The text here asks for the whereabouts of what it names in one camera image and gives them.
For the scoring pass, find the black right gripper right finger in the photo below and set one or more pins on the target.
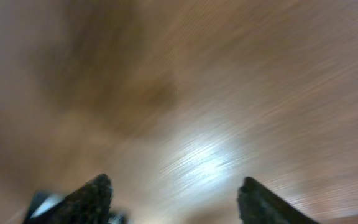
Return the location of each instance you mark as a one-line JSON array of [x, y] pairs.
[[258, 205]]

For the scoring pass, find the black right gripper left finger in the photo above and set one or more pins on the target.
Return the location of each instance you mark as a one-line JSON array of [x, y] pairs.
[[88, 204]]

